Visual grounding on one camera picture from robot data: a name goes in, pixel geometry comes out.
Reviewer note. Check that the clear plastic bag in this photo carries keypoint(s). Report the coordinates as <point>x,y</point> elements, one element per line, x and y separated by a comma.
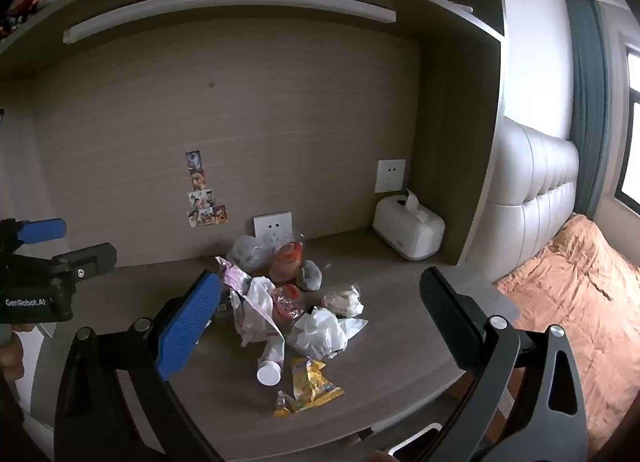
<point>245,252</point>

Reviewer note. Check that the picture sticker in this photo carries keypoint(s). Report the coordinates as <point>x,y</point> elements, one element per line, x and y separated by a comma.
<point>198,179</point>
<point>201,198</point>
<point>194,160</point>
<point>207,216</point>

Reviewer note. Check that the grey wrapper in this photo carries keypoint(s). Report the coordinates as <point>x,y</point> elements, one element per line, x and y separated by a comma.
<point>310,276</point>

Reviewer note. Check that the orange-red snack packet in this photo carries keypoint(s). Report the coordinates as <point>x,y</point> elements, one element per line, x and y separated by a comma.
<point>287,259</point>

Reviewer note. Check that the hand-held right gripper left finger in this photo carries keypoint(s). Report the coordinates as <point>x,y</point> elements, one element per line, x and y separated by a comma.
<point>190,322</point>

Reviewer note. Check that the bed with orange duvet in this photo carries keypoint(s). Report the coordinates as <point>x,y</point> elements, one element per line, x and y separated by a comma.
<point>580,302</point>

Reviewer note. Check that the white paper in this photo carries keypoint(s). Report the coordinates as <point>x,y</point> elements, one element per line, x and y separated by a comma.
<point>257,307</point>

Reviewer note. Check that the window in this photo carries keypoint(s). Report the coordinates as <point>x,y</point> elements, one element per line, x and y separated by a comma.
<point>631,141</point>

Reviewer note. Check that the person's left hand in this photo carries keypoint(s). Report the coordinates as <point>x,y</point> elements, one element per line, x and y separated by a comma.
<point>10,354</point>

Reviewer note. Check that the white trash bin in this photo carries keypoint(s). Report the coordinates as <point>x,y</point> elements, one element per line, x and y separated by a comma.
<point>415,437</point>

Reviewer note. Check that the pink wrapper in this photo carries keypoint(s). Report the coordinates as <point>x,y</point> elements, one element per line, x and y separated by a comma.
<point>231,273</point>

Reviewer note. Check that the white plastic bottle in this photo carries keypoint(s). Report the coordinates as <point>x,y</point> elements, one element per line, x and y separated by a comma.
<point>269,369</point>

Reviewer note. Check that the white light bar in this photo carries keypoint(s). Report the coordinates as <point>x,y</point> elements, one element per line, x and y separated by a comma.
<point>225,0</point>

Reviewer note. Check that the grey-blue curtain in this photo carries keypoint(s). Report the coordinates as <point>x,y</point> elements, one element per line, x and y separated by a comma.
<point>590,106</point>

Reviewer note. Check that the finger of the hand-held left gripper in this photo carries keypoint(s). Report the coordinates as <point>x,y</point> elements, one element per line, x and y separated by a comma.
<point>45,231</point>
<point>87,258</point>

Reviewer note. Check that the white tissue box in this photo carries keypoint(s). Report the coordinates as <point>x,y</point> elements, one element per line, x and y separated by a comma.
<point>407,234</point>

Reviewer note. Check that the red packet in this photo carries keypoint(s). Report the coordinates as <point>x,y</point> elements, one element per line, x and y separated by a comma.
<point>287,302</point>

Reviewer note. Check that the white wall socket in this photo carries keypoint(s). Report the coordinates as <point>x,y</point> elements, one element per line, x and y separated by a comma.
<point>272,227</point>
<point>390,175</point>

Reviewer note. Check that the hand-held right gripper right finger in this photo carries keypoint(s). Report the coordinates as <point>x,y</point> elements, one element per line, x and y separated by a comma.
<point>450,322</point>

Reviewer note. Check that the wooden shelf unit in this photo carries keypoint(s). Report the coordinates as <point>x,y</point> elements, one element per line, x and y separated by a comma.
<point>452,141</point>

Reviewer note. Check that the white tissue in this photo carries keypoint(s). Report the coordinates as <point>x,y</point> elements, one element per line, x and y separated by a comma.
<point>320,333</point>
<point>412,202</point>

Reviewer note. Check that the yellow snack packet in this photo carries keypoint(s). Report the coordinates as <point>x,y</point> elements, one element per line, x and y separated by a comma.
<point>310,382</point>

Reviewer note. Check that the white padded headboard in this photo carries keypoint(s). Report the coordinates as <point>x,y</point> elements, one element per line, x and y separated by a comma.
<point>530,202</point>

